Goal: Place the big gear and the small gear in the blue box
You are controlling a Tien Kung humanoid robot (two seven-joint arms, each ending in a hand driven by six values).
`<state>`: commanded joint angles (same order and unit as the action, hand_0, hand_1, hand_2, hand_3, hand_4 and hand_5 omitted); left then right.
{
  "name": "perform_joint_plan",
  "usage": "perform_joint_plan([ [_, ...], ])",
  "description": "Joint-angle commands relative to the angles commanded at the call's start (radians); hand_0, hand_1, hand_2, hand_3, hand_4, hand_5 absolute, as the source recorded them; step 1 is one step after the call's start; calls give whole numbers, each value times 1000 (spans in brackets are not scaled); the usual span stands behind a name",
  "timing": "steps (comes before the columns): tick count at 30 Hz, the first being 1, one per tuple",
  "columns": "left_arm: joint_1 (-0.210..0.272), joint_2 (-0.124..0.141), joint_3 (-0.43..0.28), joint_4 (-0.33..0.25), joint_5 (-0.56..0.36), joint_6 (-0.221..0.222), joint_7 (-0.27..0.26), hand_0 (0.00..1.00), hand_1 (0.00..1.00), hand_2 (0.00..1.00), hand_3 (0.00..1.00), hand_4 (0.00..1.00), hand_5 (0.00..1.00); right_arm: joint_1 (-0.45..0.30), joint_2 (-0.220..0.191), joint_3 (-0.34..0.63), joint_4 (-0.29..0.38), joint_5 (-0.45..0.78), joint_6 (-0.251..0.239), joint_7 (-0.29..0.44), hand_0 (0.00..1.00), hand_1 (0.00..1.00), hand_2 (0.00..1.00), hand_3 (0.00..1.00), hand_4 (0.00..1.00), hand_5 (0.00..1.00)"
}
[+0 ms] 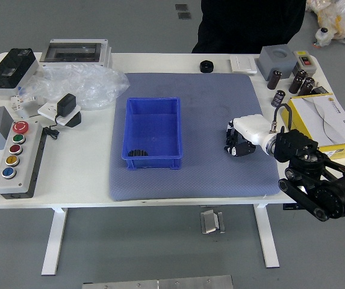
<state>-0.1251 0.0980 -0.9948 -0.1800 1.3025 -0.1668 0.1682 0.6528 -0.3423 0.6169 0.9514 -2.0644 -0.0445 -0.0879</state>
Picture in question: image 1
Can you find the grey block with round hole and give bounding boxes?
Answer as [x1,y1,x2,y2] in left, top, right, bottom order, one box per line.
[256,44,298,81]

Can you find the metal bracket on floor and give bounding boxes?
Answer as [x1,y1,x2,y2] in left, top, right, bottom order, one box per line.
[200,210,226,235]

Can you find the beige switch box red button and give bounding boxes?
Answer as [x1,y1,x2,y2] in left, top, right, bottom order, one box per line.
[292,49,317,76]

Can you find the black white enclosure box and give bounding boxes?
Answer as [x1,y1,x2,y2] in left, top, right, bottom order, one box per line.
[0,48,40,98]

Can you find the person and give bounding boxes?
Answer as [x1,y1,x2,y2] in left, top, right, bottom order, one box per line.
[191,0,307,55]

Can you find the black cylindrical capacitor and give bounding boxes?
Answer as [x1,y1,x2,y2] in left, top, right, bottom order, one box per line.
[270,89,286,108]

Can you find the black round knob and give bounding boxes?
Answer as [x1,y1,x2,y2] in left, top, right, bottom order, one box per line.
[199,60,215,73]

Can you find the white wall switch panel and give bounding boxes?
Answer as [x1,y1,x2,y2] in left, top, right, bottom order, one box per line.
[229,55,258,74]

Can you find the black power adapter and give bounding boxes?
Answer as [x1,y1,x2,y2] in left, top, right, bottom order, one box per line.
[57,93,77,117]

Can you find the white table leg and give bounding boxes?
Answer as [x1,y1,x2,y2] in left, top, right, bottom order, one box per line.
[253,204,281,269]
[41,207,68,276]

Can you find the black adapter cord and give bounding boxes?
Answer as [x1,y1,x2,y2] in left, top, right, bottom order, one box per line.
[41,114,63,141]

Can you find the small white connector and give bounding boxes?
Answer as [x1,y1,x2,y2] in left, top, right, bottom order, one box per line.
[10,93,40,111]

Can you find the plastic-wrapped plush toy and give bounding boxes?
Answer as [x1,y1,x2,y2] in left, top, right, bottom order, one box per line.
[306,0,345,48]

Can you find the grey-blue foam mat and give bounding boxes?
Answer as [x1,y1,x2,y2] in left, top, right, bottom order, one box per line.
[108,72,282,202]

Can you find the yellow white cardboard box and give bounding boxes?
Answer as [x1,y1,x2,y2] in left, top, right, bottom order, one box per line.
[281,93,345,160]

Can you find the grey five-button control box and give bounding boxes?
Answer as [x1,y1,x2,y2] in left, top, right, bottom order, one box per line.
[0,120,44,199]

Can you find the distribution box with clear lid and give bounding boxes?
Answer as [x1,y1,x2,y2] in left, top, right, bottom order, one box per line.
[39,38,113,69]

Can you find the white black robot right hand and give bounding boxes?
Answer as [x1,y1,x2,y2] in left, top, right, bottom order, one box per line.
[223,114,275,159]

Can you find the clear plastic bag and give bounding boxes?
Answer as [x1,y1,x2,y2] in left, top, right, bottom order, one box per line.
[18,63,130,111]

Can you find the blue plastic box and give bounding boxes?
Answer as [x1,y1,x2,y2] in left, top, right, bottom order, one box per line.
[120,96,182,170]

